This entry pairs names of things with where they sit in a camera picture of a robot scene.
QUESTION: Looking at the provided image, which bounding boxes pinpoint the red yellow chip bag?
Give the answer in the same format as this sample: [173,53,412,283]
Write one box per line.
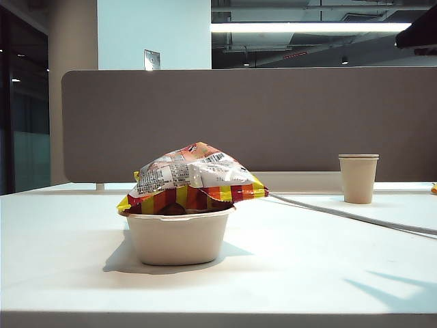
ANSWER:
[117,141,270,216]

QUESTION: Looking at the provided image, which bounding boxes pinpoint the beige pulp food box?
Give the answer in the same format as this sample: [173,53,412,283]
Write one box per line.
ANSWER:
[118,203,237,267]

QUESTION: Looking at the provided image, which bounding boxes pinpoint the long ceiling light strip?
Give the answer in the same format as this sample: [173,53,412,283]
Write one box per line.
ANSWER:
[210,21,412,34]

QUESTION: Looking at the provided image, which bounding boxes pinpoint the beige paper cup with lid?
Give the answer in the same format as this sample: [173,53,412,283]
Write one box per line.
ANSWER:
[338,153,380,204]

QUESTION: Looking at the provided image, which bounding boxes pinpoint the grey fabric desk partition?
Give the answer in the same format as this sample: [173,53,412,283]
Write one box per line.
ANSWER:
[61,66,437,185]

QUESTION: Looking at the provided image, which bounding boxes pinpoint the beige round column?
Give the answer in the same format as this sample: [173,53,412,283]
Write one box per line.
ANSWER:
[47,0,99,186]

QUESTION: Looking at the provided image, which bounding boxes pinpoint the grey flat cable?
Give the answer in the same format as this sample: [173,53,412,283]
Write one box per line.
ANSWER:
[268,192,437,236]

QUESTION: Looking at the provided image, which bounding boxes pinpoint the metal wall plate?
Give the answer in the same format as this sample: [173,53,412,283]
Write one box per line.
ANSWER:
[143,49,161,72]

